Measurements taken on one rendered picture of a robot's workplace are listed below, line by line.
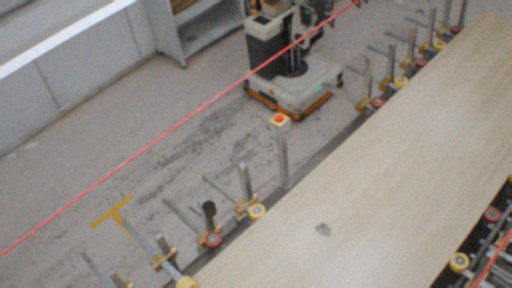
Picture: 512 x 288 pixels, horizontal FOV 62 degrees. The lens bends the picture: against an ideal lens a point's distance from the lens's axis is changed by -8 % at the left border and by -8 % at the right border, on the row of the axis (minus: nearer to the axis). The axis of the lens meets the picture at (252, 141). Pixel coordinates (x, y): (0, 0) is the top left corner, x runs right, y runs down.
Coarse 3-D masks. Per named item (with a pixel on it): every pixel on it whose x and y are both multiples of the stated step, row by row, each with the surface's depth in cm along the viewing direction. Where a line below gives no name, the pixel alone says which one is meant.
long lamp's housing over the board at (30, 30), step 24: (24, 0) 78; (48, 0) 77; (72, 0) 78; (96, 0) 81; (0, 24) 73; (24, 24) 74; (48, 24) 77; (72, 24) 80; (0, 48) 72; (24, 48) 75
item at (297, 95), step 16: (304, 64) 398; (320, 64) 394; (336, 64) 392; (256, 80) 391; (272, 80) 386; (288, 80) 383; (304, 80) 381; (320, 80) 379; (336, 80) 392; (256, 96) 403; (272, 96) 384; (288, 96) 371; (304, 96) 369; (320, 96) 385; (288, 112) 381; (304, 112) 379
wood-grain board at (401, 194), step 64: (448, 64) 280; (384, 128) 248; (448, 128) 243; (320, 192) 224; (384, 192) 219; (448, 192) 214; (256, 256) 203; (320, 256) 200; (384, 256) 195; (448, 256) 191
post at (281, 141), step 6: (282, 138) 223; (282, 144) 226; (282, 150) 229; (282, 156) 232; (282, 162) 236; (282, 168) 240; (288, 168) 242; (282, 174) 244; (288, 174) 245; (282, 180) 248; (288, 180) 248; (282, 186) 252; (288, 186) 251
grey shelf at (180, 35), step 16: (144, 0) 434; (160, 0) 409; (208, 0) 448; (224, 0) 495; (240, 0) 470; (160, 16) 428; (176, 16) 434; (192, 16) 434; (208, 16) 499; (224, 16) 495; (240, 16) 491; (160, 32) 449; (176, 32) 429; (192, 32) 480; (208, 32) 476; (224, 32) 475; (160, 48) 471; (176, 48) 443; (192, 48) 459
